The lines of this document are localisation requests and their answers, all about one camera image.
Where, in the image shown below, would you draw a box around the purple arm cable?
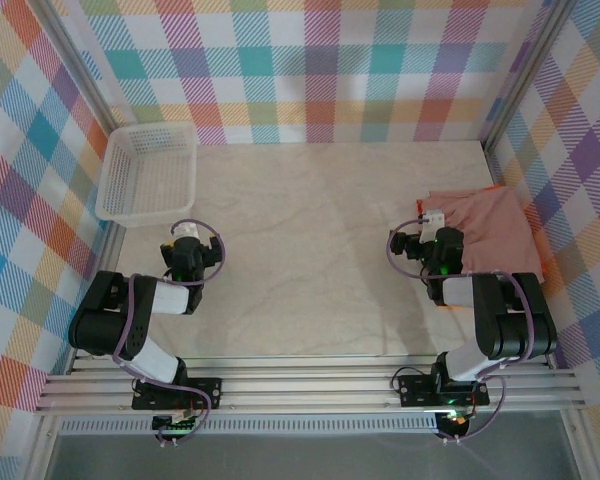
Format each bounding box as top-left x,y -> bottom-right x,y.
388,217 -> 537,445
110,218 -> 227,449

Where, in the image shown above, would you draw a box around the aluminium side rail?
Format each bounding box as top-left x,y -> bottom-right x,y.
65,219 -> 126,374

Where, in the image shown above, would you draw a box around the slotted grey cable duct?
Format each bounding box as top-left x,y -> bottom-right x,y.
59,417 -> 441,436

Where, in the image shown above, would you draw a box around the aluminium frame bar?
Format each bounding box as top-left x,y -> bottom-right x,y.
22,414 -> 64,480
562,407 -> 596,480

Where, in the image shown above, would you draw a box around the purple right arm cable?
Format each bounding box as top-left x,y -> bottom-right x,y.
388,217 -> 537,445

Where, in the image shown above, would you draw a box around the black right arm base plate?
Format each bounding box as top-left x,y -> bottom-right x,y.
397,372 -> 491,409

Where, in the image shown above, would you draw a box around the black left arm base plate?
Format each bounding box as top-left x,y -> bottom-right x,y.
132,376 -> 223,412

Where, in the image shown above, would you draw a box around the white plastic mesh basket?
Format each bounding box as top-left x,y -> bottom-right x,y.
94,121 -> 199,229

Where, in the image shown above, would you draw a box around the pink shorts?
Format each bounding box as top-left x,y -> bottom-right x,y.
422,187 -> 544,286

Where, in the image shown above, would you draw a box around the aluminium corner post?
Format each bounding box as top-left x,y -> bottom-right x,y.
478,0 -> 580,151
27,0 -> 121,132

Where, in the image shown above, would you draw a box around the aluminium frame rail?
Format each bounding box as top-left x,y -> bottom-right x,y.
33,349 -> 587,416

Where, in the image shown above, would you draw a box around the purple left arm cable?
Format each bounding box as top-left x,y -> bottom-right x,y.
110,218 -> 227,449

